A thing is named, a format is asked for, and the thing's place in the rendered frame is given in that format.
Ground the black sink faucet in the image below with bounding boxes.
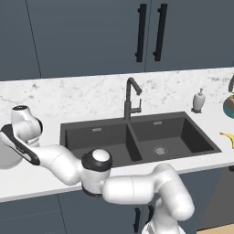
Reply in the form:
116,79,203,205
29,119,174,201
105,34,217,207
122,77,144,122

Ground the black double sink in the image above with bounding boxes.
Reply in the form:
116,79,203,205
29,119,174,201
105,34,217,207
58,111,223,169

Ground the yellow banana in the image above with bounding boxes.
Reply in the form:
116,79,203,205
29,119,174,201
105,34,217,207
218,131,234,150

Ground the white soap dispenser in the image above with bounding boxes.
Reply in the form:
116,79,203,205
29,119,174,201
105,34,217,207
191,88,207,114

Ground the blue-grey base cupboard door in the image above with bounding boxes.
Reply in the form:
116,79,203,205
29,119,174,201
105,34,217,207
141,168,222,234
57,189,144,234

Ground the teal and brown kettle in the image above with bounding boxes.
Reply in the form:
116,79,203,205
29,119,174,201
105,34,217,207
222,74,234,120

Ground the blue-grey drawer front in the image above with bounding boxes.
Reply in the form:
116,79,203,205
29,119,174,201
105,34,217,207
0,194,67,234

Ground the dark grey appliance front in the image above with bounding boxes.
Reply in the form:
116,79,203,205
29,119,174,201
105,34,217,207
197,165,234,230

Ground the black wall cupboard handle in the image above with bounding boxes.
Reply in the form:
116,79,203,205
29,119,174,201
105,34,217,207
134,3,148,63
153,3,168,62

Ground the wide blue-grey wall cupboard door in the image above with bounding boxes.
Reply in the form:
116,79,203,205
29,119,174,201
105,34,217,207
26,0,153,80

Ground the black base cupboard handle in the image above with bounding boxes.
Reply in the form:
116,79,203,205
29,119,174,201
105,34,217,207
146,204,155,225
133,207,143,234

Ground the narrow blue-grey wall cupboard door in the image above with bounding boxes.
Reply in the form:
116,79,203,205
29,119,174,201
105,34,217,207
0,0,42,82

